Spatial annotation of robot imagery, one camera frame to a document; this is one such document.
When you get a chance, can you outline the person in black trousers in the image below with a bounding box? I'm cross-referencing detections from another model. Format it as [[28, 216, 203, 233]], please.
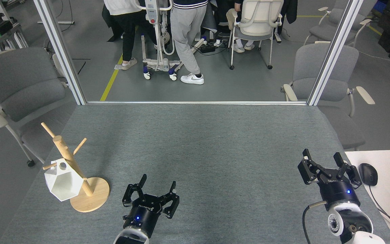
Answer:
[[103, 0, 148, 70]]

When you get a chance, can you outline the grey chair with wheels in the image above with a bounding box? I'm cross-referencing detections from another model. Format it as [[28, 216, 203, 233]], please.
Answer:
[[0, 47, 77, 167]]

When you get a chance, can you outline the black jacket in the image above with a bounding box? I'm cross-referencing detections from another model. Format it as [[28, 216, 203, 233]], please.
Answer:
[[282, 0, 298, 24]]

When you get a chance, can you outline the black computer mouse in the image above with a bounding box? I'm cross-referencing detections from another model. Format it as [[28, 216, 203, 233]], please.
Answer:
[[358, 163, 378, 186]]

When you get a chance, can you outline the black mouse cable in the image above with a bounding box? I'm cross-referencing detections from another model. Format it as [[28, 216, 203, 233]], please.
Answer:
[[368, 185, 390, 238]]

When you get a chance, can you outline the white faceted cup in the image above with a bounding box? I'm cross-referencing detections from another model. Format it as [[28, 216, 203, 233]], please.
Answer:
[[44, 158, 84, 202]]

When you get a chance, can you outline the person in grey trousers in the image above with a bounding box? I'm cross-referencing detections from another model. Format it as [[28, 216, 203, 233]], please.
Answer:
[[170, 0, 209, 85]]

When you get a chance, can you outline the seated person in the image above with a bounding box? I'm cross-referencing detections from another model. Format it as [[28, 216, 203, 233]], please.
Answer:
[[231, 0, 256, 53]]

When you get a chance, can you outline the grey chair with cream armrests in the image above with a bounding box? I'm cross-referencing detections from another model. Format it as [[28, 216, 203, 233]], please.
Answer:
[[281, 41, 375, 151]]

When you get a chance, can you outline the white stand on wheels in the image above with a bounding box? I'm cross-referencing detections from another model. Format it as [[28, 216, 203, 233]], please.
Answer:
[[137, 0, 206, 81]]

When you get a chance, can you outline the small grey chair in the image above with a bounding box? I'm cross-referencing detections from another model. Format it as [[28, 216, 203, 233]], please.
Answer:
[[304, 0, 373, 48]]

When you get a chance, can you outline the wooden cup rack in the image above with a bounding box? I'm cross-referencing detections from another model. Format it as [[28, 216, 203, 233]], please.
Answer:
[[41, 122, 110, 213]]

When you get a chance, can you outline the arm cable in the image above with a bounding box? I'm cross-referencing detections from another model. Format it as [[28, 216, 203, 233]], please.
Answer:
[[302, 201, 327, 244]]

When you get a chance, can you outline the silver post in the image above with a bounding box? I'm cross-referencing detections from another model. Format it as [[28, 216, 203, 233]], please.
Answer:
[[34, 0, 87, 105], [307, 0, 365, 106]]

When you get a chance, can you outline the white side table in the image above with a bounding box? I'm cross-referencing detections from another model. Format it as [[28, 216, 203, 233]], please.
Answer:
[[345, 149, 390, 244]]

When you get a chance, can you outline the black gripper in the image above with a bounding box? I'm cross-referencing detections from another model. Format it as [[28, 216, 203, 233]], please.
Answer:
[[122, 174, 180, 232], [298, 149, 362, 210]]

